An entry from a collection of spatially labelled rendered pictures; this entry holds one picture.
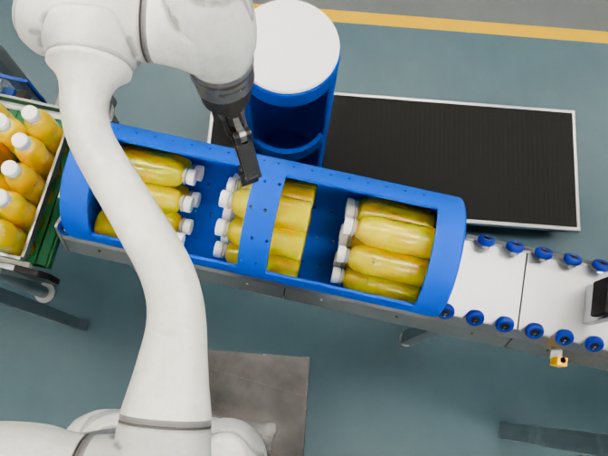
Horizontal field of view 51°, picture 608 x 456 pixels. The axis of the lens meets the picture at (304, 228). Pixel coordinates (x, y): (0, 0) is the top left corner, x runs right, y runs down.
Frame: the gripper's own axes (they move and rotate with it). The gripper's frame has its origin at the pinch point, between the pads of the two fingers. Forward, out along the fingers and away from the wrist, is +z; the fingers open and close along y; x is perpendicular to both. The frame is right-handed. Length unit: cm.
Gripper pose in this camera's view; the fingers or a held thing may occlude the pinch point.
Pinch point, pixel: (234, 146)
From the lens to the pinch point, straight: 111.1
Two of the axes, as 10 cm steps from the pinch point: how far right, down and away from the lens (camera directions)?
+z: -0.2, 3.4, 9.4
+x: 9.2, -3.6, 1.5
